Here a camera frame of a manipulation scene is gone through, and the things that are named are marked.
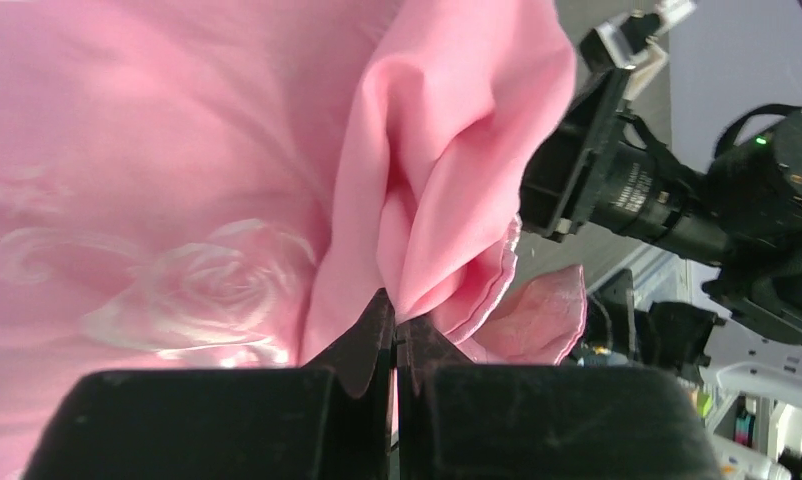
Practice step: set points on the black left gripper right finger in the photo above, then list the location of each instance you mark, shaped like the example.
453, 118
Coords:
461, 420

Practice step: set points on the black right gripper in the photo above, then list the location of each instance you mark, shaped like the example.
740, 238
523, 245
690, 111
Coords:
603, 166

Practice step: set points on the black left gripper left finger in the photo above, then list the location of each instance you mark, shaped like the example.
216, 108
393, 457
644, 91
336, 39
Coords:
329, 419

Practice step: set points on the pink floral pillowcase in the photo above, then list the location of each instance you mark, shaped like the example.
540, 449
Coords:
227, 183

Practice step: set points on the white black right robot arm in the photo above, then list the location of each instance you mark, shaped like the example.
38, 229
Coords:
743, 216

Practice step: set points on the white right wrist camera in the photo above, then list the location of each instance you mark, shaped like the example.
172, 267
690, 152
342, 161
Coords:
629, 42

